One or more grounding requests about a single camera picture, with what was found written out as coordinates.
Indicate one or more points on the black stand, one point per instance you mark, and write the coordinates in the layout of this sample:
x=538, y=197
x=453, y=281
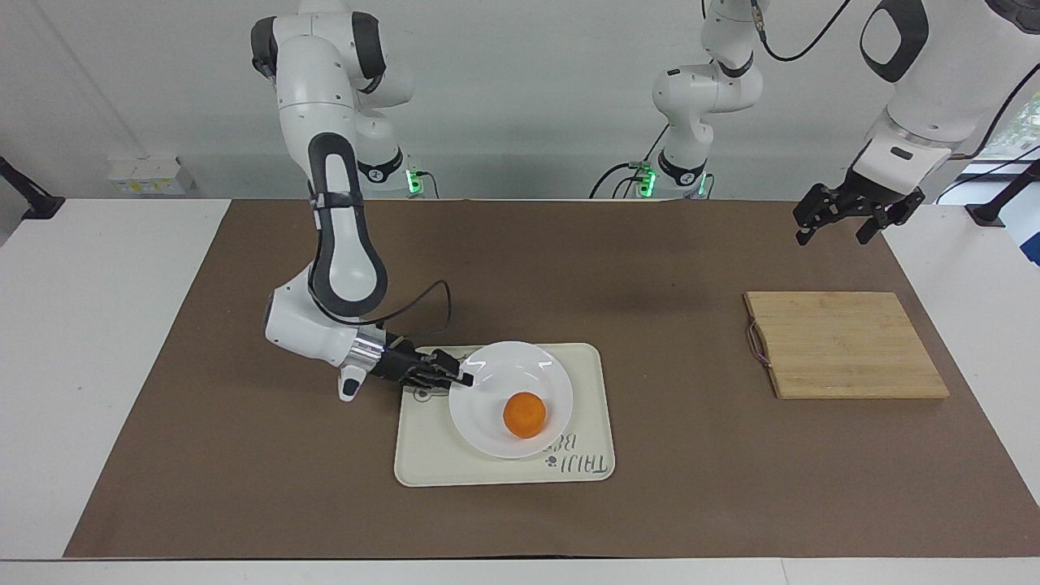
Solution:
x=995, y=210
x=32, y=199

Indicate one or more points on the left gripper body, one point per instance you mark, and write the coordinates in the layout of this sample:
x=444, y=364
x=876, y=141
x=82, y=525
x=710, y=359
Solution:
x=871, y=195

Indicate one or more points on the cream plastic tray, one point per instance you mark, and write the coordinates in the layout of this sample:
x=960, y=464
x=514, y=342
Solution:
x=431, y=455

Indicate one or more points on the wooden cutting board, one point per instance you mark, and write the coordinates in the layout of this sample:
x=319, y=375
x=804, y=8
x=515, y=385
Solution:
x=845, y=345

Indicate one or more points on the orange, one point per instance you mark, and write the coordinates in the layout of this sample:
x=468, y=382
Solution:
x=525, y=415

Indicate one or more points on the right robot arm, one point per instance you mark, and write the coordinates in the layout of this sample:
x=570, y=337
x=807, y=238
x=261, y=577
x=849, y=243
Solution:
x=329, y=106

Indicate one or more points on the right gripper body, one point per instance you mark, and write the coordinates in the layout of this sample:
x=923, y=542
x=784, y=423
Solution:
x=396, y=359

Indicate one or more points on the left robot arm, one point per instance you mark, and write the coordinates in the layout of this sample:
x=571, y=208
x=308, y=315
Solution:
x=942, y=73

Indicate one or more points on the white round plate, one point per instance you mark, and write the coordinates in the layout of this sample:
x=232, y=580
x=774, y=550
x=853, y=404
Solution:
x=504, y=370

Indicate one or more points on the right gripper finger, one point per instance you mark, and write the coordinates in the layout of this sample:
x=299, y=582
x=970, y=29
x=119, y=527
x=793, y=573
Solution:
x=441, y=358
x=455, y=379

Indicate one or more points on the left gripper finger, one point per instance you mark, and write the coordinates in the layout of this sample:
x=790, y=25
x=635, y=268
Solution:
x=898, y=211
x=816, y=210

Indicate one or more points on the white wall socket box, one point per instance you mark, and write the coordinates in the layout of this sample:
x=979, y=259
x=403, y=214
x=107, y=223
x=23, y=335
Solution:
x=150, y=175

